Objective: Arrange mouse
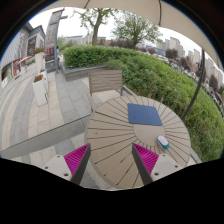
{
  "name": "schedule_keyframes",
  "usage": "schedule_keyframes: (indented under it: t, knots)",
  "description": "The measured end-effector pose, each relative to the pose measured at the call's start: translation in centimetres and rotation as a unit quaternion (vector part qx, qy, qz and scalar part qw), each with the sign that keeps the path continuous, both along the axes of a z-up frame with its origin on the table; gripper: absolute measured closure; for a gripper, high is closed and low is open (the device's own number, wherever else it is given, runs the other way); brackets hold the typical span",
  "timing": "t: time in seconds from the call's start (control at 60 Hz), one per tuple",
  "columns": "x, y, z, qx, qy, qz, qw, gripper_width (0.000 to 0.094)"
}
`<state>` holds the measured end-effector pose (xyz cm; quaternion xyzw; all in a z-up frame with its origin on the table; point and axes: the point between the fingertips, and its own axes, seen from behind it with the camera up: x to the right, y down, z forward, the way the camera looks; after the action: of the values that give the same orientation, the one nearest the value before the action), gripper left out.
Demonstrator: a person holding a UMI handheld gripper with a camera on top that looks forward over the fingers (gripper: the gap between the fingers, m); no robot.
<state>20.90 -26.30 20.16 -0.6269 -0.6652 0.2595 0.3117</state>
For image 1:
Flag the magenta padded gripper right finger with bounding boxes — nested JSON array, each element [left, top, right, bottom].
[[131, 142, 184, 186]]

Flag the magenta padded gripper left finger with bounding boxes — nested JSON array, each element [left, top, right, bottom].
[[43, 143, 92, 186]]

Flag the white and teal computer mouse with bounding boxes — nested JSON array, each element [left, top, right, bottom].
[[157, 136, 169, 150]]

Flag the blue mouse pad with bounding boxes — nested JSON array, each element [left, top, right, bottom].
[[128, 103, 162, 126]]

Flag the round slatted wooden table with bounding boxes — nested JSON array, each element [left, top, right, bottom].
[[85, 96, 191, 189]]

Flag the slatted wooden chair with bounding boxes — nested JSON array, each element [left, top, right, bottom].
[[86, 70, 135, 111]]

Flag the white planter box near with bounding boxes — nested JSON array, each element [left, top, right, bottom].
[[32, 74, 48, 106]]

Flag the white planter box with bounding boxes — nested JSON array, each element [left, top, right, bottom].
[[32, 74, 48, 106], [33, 48, 44, 71]]

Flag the green trimmed hedge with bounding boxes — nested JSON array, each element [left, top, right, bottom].
[[63, 46, 224, 162]]

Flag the dark curved umbrella pole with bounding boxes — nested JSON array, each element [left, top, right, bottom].
[[181, 49, 205, 121]]

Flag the white planter box far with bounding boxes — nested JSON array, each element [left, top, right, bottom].
[[33, 48, 44, 71]]

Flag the grey street lamp pole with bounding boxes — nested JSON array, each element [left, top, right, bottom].
[[53, 14, 69, 75]]

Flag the beige patio umbrella canopy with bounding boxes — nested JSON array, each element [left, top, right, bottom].
[[36, 0, 224, 73]]

